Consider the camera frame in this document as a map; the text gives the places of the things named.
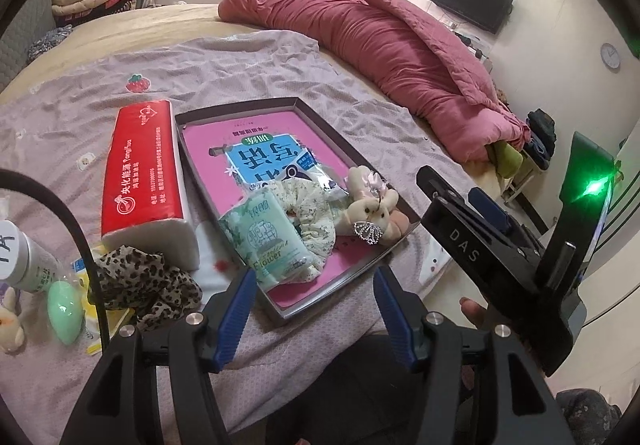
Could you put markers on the red duvet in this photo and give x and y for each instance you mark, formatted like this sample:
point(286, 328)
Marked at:
point(390, 45)

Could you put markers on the green egg sponge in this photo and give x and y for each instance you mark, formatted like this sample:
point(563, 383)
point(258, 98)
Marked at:
point(65, 315)

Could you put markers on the person's right hand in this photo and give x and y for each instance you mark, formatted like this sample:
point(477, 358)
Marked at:
point(473, 312)

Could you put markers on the beige bed sheet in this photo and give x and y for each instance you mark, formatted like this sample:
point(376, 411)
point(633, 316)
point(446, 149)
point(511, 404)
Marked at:
point(150, 30)

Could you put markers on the cream plush bunny silver crown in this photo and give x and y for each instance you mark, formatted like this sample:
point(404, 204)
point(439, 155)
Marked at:
point(365, 212)

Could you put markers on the wall clock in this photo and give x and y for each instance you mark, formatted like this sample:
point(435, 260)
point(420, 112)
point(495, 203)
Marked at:
point(610, 56)

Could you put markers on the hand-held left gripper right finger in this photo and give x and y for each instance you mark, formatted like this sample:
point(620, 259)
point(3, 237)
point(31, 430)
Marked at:
point(395, 320)

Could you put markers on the grey quilted headboard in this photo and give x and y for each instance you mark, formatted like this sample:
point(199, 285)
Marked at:
point(20, 35)

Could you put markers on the white capped pill bottle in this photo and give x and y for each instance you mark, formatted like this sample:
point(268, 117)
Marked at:
point(30, 265)

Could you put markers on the cream plush with purple dress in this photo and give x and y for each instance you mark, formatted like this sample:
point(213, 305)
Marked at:
point(10, 325)

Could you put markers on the black television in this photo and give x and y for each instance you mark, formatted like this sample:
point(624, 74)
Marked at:
point(470, 0)

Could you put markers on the green cloth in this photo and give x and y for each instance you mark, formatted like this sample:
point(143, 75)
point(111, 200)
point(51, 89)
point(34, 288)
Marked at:
point(507, 160)

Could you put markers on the small green tissue pack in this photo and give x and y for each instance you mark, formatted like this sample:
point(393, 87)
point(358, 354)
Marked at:
point(270, 245)

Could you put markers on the pile of dark clothes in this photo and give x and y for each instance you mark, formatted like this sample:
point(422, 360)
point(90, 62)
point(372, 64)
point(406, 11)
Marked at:
point(542, 135)

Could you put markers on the floral green scrunchie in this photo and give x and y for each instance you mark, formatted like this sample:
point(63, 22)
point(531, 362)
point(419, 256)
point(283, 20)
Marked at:
point(310, 205)

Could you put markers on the blue printed packet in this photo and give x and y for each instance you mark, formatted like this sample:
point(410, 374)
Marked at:
point(270, 162)

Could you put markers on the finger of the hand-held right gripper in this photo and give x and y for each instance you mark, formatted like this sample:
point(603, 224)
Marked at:
point(492, 212)
point(435, 182)

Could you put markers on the white board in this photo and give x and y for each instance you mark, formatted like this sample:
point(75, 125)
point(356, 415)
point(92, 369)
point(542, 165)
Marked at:
point(627, 225)

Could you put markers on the red tissue pack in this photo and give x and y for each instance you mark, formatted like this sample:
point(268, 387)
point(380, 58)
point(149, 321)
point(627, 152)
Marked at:
point(140, 175)

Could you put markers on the dark patterned cloth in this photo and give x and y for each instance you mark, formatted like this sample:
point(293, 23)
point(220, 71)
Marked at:
point(50, 42)

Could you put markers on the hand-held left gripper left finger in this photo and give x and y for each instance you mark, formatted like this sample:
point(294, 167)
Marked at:
point(235, 310)

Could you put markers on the dark box tray pink base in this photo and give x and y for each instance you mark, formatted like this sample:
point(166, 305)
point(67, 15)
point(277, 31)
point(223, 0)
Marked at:
point(340, 275)

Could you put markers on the lilac printed blanket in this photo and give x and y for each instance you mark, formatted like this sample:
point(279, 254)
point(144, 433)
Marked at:
point(250, 70)

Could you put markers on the leopard print scrunchie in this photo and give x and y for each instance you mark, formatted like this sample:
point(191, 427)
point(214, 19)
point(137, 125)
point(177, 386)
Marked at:
point(150, 280)

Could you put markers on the yellow snack packet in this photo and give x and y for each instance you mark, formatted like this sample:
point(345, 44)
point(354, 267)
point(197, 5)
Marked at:
point(95, 330)

